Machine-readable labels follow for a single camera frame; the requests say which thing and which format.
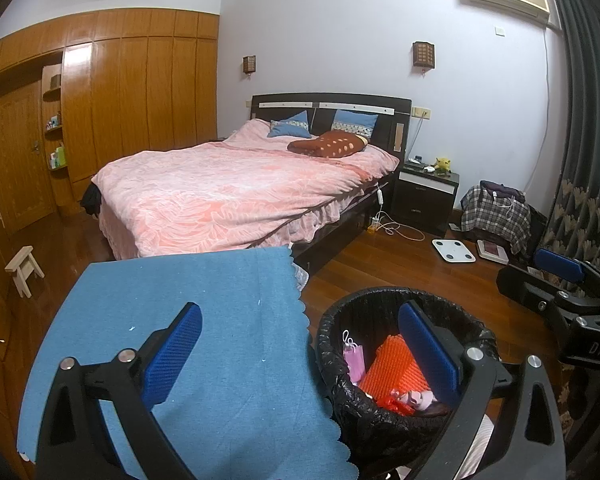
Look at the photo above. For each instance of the pink face mask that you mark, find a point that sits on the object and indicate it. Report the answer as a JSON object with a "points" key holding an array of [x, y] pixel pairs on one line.
{"points": [[355, 362]]}

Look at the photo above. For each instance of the white bathroom scale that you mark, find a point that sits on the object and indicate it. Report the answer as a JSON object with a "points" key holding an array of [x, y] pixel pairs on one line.
{"points": [[454, 251]]}

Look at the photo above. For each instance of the brown dotted pillow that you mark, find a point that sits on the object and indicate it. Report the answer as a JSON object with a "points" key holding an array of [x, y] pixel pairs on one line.
{"points": [[327, 145]]}

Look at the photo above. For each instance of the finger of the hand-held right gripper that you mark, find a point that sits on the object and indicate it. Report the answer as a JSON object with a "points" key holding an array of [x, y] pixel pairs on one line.
{"points": [[525, 285], [560, 265]]}

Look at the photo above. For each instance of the blue pillow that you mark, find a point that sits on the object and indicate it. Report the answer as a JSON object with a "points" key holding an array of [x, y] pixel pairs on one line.
{"points": [[290, 127], [355, 122]]}

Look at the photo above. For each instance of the pale pink cloth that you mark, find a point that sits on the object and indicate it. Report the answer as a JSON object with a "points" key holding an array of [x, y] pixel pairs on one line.
{"points": [[420, 399]]}

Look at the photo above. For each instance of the grey quilted cloth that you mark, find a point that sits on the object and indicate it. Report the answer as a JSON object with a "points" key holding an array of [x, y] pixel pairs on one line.
{"points": [[300, 275]]}

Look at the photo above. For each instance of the yellow plush toy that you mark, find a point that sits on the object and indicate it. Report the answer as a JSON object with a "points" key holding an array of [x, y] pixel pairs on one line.
{"points": [[442, 165]]}

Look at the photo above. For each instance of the small shelf bottles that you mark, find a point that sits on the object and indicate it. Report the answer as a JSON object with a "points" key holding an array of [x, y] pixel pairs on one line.
{"points": [[53, 121]]}

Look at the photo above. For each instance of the trash bin with black bag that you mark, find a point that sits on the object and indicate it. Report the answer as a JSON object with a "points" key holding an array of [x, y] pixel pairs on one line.
{"points": [[355, 425]]}

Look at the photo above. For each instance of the wooden door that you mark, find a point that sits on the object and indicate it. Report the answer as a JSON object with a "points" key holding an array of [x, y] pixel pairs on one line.
{"points": [[20, 160]]}

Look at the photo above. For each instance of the yellow power strip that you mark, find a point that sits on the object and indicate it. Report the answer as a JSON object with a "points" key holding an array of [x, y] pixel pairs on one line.
{"points": [[374, 226]]}

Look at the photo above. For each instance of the dark wooden bed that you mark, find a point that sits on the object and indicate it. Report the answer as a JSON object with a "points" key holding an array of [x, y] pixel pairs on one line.
{"points": [[360, 102]]}

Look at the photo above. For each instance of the wooden wall lamp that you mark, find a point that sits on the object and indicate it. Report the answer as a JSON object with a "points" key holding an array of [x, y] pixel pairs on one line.
{"points": [[249, 65], [424, 56]]}

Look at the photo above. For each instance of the plaid shirt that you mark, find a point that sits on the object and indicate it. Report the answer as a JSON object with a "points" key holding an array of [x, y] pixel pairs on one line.
{"points": [[495, 222]]}

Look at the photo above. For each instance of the patterned dark curtain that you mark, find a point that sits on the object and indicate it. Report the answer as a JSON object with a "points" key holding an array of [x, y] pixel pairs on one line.
{"points": [[590, 160]]}

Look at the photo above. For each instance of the dark garment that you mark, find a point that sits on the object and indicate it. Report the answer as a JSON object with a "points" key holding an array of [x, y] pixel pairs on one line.
{"points": [[500, 189]]}

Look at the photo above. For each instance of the green white carton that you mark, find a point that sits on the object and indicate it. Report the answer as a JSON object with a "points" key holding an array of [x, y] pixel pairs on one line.
{"points": [[58, 156]]}

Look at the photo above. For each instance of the small brown shelf box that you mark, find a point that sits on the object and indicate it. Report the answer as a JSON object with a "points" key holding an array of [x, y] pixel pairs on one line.
{"points": [[55, 80]]}

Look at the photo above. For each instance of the beige wall socket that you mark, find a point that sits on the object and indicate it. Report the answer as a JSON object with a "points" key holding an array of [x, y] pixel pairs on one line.
{"points": [[421, 113]]}

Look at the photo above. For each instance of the white scale with dark centre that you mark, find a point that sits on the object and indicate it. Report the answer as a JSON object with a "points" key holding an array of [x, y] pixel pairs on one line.
{"points": [[492, 250]]}

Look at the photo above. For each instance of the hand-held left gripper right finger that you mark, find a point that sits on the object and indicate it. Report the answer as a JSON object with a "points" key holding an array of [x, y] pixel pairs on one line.
{"points": [[427, 355]]}

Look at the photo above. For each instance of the small wooden stool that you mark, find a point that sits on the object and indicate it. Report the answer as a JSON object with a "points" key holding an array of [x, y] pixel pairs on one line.
{"points": [[24, 262]]}

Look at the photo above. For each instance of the blue table cloth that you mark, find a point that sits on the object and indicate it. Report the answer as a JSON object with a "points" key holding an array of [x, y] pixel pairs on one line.
{"points": [[230, 300]]}

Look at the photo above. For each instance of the dark bedside clock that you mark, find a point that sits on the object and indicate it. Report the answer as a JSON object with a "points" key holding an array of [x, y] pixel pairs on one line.
{"points": [[413, 160]]}

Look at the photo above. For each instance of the orange bubble wrap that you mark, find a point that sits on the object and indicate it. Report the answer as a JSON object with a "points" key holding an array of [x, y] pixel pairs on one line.
{"points": [[390, 365]]}

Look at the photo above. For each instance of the red plastic wrapper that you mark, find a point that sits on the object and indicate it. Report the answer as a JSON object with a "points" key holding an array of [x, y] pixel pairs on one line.
{"points": [[395, 404]]}

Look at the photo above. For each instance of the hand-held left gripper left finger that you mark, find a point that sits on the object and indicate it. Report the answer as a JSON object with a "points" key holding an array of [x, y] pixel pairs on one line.
{"points": [[172, 355]]}

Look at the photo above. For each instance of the pink duvet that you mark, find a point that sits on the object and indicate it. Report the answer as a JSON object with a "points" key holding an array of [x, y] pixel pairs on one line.
{"points": [[220, 195]]}

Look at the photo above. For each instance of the dark nightstand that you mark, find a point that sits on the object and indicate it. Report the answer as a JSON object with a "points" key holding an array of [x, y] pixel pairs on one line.
{"points": [[422, 205]]}

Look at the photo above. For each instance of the wooden wardrobe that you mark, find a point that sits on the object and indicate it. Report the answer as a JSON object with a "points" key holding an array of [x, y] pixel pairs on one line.
{"points": [[145, 85]]}

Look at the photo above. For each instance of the black garment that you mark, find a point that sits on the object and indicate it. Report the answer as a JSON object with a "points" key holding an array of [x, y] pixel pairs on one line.
{"points": [[91, 199]]}

